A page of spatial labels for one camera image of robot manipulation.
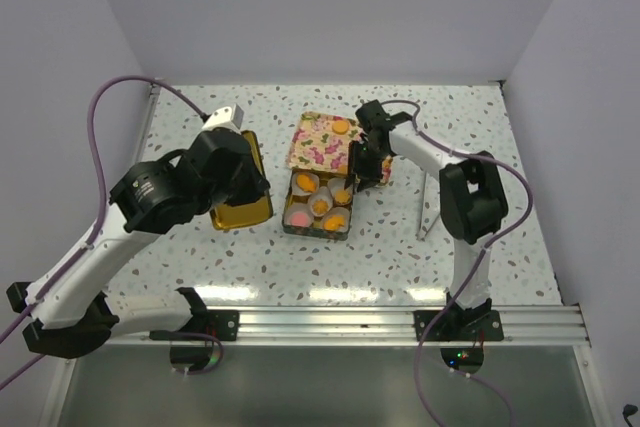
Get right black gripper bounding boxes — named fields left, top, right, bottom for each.
left=345, top=140, right=389, bottom=192

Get brown crumbly cookie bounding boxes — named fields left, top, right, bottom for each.
left=313, top=199, right=329, bottom=215

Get cookie tin box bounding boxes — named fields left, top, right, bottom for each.
left=281, top=169, right=355, bottom=241

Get orange fish cookie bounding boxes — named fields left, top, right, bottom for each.
left=296, top=174, right=316, bottom=192

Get orange leaf cookie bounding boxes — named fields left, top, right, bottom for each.
left=324, top=214, right=345, bottom=231

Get gold tin lid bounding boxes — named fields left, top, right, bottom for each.
left=210, top=130, right=273, bottom=231

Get pink macaron cookie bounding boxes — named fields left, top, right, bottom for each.
left=289, top=211, right=313, bottom=227

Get metal tongs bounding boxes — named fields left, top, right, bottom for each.
left=417, top=172, right=440, bottom=241

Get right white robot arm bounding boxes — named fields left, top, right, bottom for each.
left=347, top=100, right=508, bottom=341

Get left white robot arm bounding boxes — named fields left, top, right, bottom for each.
left=7, top=127, right=270, bottom=359

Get white paper cup top-right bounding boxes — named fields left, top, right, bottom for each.
left=327, top=177, right=353, bottom=206

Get white paper cup centre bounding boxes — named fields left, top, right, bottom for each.
left=307, top=191, right=333, bottom=218

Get white paper cup bottom-right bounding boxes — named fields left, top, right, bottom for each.
left=320, top=208, right=350, bottom=233

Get floral serving tray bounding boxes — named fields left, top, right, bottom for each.
left=286, top=111, right=362, bottom=180

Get white paper cup top-left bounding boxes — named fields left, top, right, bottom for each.
left=291, top=171, right=320, bottom=197

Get white paper cup bottom-left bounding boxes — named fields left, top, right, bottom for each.
left=283, top=203, right=314, bottom=228

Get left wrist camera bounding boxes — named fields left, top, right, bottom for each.
left=201, top=104, right=244, bottom=133

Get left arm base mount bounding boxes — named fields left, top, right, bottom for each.
left=169, top=309, right=240, bottom=342

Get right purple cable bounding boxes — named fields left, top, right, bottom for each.
left=382, top=99, right=534, bottom=427

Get purple cable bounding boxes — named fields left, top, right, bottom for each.
left=0, top=75, right=211, bottom=383
left=382, top=99, right=534, bottom=427

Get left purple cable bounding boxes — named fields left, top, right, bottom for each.
left=0, top=75, right=211, bottom=383

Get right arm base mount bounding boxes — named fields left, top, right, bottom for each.
left=412, top=310, right=505, bottom=343

